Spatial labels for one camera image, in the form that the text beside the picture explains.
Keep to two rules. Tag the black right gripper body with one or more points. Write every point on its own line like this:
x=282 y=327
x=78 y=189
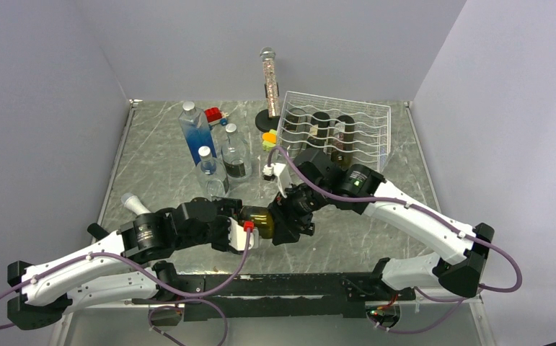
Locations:
x=300 y=203

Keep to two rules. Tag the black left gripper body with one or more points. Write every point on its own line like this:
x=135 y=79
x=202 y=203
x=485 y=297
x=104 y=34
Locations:
x=230 y=209

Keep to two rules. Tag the clear round glass bottle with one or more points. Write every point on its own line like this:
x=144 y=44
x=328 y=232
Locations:
x=212 y=175

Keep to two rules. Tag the clear glass wine bottle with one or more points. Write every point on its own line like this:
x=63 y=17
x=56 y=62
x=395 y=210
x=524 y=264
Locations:
x=293 y=130

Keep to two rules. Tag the green wine bottle brown label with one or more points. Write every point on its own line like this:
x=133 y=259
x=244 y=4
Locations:
x=342 y=142

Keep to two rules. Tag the dark green wine bottle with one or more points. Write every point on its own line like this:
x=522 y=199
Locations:
x=318 y=131

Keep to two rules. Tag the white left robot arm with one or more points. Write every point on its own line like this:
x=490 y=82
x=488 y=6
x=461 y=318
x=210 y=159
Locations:
x=130 y=263

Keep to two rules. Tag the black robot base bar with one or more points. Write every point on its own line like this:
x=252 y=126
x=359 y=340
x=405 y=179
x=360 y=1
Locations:
x=345 y=294

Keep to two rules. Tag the clear bottle dark label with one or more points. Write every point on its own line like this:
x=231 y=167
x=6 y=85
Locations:
x=235 y=153

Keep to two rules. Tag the tall blue square bottle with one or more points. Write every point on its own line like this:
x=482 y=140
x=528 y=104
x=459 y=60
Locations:
x=196 y=130

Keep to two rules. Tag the yellow green toy blocks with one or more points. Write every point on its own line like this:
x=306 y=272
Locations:
x=269 y=140

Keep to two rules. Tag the red toy block car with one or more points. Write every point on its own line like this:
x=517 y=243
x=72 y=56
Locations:
x=216 y=117

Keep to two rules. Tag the black microphone stand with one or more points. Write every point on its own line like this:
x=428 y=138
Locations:
x=269 y=118

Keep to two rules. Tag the white handheld microphone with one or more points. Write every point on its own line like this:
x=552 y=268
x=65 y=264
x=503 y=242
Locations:
x=133 y=204

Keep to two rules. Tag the glitter microphone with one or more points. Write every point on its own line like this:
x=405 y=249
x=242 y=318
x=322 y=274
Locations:
x=267 y=56

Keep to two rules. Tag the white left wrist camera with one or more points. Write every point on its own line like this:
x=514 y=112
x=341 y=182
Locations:
x=242 y=235

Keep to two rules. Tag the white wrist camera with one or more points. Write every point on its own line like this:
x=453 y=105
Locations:
x=279 y=173
x=242 y=235

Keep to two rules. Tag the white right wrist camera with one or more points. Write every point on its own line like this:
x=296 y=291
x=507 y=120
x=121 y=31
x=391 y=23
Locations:
x=279 y=173

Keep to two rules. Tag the white wire wine rack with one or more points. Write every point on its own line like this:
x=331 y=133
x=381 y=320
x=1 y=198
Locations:
x=372 y=143

